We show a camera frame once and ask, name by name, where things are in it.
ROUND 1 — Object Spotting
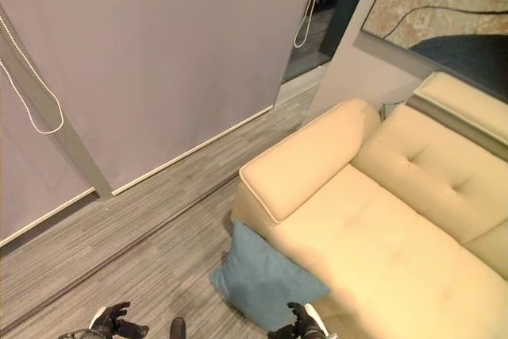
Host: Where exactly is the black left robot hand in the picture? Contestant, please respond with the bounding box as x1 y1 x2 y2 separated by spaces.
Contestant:
87 301 150 339

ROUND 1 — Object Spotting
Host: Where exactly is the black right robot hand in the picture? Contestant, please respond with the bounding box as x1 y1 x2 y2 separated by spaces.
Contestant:
267 301 329 339

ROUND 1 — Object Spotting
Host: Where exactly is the cream leather sofa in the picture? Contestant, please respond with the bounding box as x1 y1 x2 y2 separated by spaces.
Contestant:
231 71 508 339

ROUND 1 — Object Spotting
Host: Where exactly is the blue square cushion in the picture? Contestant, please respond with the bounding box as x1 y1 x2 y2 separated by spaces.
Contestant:
209 219 331 332

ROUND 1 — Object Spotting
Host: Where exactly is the dark robot foot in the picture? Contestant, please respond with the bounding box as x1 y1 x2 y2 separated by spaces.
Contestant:
169 316 187 339

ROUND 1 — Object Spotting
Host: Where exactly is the narrow grey roller blind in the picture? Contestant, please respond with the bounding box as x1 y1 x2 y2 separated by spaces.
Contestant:
0 5 98 247

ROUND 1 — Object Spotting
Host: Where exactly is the large grey roller blind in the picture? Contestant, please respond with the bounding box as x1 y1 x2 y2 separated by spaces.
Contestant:
0 0 327 196

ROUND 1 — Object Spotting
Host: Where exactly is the white beaded blind cord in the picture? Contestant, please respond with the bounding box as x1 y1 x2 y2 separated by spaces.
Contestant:
293 0 330 48
0 13 65 134

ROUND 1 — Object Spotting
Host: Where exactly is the black cable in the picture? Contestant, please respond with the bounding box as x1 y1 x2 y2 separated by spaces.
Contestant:
383 4 508 40

